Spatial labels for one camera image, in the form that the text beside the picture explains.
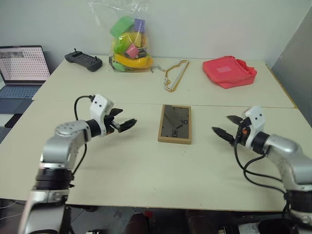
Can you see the white clothes hanger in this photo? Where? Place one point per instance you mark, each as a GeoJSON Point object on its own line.
{"type": "Point", "coordinates": [176, 75]}

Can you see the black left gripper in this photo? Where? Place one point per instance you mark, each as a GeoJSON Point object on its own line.
{"type": "Point", "coordinates": [111, 124]}

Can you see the black handheld controller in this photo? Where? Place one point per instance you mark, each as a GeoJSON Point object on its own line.
{"type": "Point", "coordinates": [83, 60]}

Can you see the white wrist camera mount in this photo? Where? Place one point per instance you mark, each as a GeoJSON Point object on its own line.
{"type": "Point", "coordinates": [100, 107]}
{"type": "Point", "coordinates": [256, 119]}

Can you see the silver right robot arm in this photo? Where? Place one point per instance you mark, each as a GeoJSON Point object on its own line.
{"type": "Point", "coordinates": [285, 148]}

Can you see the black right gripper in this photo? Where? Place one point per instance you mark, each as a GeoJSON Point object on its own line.
{"type": "Point", "coordinates": [242, 136]}

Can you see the yellow toy banana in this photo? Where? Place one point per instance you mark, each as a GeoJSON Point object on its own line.
{"type": "Point", "coordinates": [132, 62]}

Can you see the yellow clothes hanger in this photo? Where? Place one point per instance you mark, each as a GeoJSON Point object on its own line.
{"type": "Point", "coordinates": [177, 80]}

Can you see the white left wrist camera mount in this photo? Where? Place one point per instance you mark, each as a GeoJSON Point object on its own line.
{"type": "Point", "coordinates": [100, 107]}

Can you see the purple toy block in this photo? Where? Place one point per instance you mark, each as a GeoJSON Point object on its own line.
{"type": "Point", "coordinates": [140, 25]}

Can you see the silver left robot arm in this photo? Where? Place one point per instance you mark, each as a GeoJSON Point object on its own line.
{"type": "Point", "coordinates": [63, 146]}

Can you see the pink toy block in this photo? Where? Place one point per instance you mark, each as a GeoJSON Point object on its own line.
{"type": "Point", "coordinates": [131, 51]}

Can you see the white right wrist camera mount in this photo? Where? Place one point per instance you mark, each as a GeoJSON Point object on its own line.
{"type": "Point", "coordinates": [256, 119]}

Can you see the clear plastic toy bag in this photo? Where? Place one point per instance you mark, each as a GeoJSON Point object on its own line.
{"type": "Point", "coordinates": [129, 48]}

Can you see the green toy block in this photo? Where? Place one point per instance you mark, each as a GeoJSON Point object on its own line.
{"type": "Point", "coordinates": [120, 26]}

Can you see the red fabric bag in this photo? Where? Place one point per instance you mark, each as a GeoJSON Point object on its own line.
{"type": "Point", "coordinates": [228, 72]}

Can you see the open laptop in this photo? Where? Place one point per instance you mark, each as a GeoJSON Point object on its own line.
{"type": "Point", "coordinates": [23, 65]}

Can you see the grey partition panel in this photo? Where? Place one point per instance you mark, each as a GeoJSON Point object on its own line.
{"type": "Point", "coordinates": [297, 73]}

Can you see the wooden picture frame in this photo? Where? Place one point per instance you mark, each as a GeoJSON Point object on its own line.
{"type": "Point", "coordinates": [175, 124]}

